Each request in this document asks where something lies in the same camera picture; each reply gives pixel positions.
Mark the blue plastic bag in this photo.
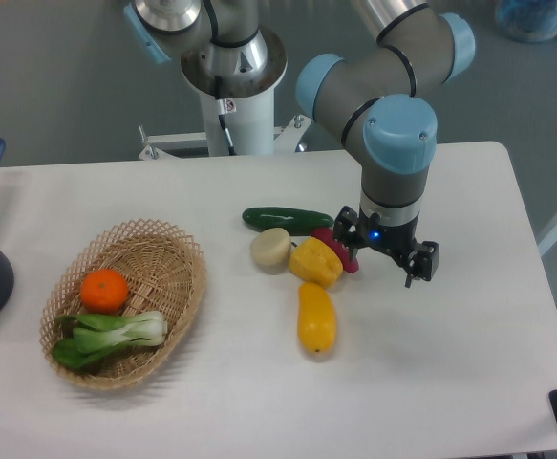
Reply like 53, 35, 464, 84
494, 0, 557, 44

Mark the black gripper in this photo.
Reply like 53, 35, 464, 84
332, 206, 439, 288

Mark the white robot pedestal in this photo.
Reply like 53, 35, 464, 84
138, 23, 317, 162

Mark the woven wicker basket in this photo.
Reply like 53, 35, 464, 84
40, 220, 206, 390

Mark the green bok choy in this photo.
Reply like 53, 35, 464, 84
52, 311, 168, 370

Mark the beige round potato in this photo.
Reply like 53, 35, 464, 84
249, 228, 291, 267

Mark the green cucumber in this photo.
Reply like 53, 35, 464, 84
241, 207, 334, 236

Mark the orange tangerine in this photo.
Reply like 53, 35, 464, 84
80, 269, 129, 314

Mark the black cable on pedestal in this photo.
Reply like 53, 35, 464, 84
212, 76, 238, 157

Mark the yellow bell pepper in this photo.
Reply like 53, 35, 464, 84
289, 237, 343, 288

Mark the magenta sweet potato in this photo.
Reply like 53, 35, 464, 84
311, 227, 359, 273

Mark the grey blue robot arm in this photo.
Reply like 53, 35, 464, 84
124, 1, 476, 281

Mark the yellow mango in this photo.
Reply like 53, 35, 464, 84
297, 282, 337, 353

